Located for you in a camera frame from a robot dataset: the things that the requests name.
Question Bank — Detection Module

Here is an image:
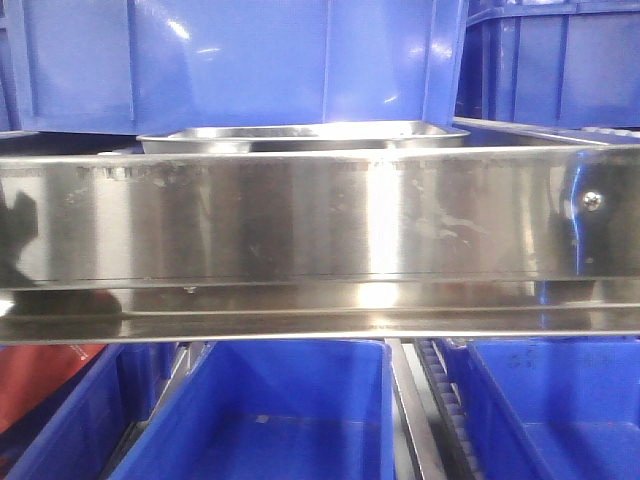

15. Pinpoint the silver metal tray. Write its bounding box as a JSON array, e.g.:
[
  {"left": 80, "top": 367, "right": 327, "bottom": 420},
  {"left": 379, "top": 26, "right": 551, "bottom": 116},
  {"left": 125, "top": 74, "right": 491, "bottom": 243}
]
[{"left": 137, "top": 120, "right": 469, "bottom": 154}]

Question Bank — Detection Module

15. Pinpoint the lower middle blue bin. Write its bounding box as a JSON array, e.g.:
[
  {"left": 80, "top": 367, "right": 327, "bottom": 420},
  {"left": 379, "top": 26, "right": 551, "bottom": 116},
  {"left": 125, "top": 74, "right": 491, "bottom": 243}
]
[{"left": 113, "top": 340, "right": 395, "bottom": 479}]

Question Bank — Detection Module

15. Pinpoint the blue bin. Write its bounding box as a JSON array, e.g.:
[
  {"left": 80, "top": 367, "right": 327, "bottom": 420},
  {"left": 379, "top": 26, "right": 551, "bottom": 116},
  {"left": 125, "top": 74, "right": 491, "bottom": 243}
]
[
  {"left": 113, "top": 340, "right": 395, "bottom": 479},
  {"left": 1, "top": 1, "right": 468, "bottom": 135},
  {"left": 1, "top": 343, "right": 177, "bottom": 479},
  {"left": 438, "top": 338, "right": 639, "bottom": 479},
  {"left": 456, "top": 1, "right": 639, "bottom": 128}
]

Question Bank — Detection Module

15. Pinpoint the black roller track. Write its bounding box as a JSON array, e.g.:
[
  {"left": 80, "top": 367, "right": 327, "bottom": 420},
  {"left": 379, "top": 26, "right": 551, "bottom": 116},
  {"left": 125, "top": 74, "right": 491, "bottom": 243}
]
[{"left": 416, "top": 339, "right": 484, "bottom": 479}]

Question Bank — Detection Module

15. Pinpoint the lower right blue bin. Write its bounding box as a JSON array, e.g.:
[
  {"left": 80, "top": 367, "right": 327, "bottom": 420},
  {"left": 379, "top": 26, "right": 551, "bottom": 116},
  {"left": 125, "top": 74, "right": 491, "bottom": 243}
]
[{"left": 438, "top": 338, "right": 639, "bottom": 479}]

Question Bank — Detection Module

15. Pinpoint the upper middle blue bin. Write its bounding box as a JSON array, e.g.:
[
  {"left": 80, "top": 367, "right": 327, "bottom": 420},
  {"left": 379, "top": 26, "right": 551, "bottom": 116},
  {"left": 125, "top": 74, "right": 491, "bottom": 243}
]
[{"left": 1, "top": 1, "right": 468, "bottom": 135}]

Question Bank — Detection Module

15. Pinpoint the upper right blue bin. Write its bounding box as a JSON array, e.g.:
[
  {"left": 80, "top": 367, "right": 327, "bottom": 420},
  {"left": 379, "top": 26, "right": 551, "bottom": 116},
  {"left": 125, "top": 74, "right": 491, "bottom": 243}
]
[{"left": 456, "top": 1, "right": 639, "bottom": 128}]

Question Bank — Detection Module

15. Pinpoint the lower left blue bin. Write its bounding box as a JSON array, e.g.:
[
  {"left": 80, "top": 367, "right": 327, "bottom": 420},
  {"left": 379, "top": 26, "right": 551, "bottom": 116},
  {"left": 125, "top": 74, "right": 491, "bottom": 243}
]
[{"left": 1, "top": 343, "right": 177, "bottom": 479}]

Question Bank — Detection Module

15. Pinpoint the red object in bin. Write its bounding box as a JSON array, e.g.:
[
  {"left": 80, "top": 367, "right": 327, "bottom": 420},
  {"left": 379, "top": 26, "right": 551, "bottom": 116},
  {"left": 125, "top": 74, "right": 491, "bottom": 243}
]
[{"left": 1, "top": 344, "right": 106, "bottom": 433}]

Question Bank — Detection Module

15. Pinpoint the stainless steel shelf rail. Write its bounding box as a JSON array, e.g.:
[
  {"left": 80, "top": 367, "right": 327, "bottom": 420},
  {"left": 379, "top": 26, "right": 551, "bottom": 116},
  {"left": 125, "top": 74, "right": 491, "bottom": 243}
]
[{"left": 1, "top": 145, "right": 639, "bottom": 344}]

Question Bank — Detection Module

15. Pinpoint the rail screw right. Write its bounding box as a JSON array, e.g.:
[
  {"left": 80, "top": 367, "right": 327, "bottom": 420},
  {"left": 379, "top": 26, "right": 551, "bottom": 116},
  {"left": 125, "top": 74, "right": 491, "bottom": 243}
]
[{"left": 582, "top": 190, "right": 603, "bottom": 212}]

